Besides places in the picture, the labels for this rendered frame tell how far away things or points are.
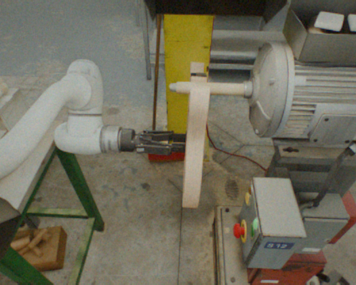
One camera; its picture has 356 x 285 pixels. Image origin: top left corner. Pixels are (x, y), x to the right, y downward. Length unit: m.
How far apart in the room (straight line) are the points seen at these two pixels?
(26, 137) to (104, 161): 1.67
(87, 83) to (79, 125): 0.13
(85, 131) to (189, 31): 0.97
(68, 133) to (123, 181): 1.27
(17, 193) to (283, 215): 0.81
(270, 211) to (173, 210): 1.32
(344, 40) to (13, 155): 0.69
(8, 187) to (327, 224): 1.04
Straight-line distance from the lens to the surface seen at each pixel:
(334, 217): 0.96
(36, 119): 0.65
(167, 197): 1.97
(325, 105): 0.68
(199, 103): 0.62
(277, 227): 0.64
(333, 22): 0.67
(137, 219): 1.90
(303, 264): 1.21
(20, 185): 1.04
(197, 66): 0.91
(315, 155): 0.81
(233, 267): 1.47
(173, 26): 1.60
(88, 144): 0.84
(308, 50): 0.64
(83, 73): 0.84
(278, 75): 0.64
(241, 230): 0.77
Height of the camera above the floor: 1.66
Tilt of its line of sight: 46 degrees down
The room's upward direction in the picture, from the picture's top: straight up
